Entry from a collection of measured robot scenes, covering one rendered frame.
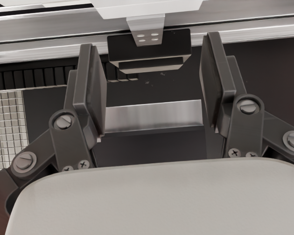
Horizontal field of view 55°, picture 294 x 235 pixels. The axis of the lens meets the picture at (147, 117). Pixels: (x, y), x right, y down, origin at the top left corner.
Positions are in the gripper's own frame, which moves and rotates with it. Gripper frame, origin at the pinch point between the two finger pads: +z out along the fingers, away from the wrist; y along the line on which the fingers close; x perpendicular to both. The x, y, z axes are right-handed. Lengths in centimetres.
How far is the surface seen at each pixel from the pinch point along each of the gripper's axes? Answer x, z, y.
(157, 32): -9.9, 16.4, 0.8
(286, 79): -45, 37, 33
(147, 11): -3.9, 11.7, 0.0
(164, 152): -9.0, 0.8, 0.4
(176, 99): -46, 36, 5
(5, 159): -583, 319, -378
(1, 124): -530, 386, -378
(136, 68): -19.2, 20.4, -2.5
